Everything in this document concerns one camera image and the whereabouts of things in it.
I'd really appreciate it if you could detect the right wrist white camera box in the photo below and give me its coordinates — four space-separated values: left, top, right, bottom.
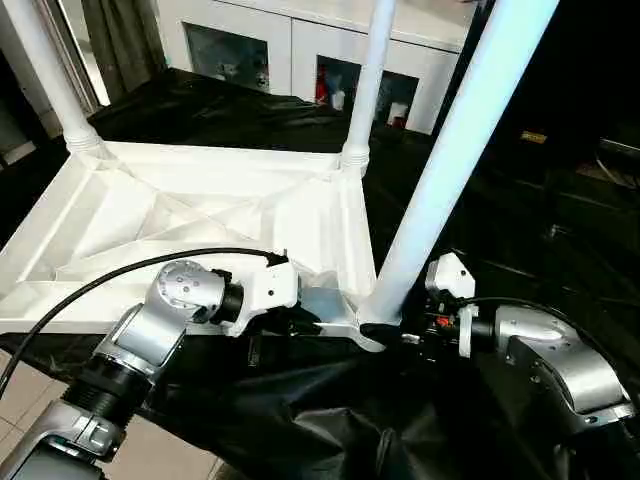
425 252 479 359

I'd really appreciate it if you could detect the grey curtain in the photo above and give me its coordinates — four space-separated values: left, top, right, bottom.
80 0 166 106

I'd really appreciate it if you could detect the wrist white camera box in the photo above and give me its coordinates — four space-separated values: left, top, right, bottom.
228 255 301 337
425 252 479 359

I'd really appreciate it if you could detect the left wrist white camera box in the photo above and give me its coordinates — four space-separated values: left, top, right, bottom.
228 255 301 337

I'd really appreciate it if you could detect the black plastic mat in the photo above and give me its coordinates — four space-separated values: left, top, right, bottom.
0 65 640 480

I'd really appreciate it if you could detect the white plastic table top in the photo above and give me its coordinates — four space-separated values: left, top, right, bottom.
0 140 386 353

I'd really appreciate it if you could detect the white glass-door cabinet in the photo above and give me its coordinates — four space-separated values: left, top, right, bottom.
155 0 476 136

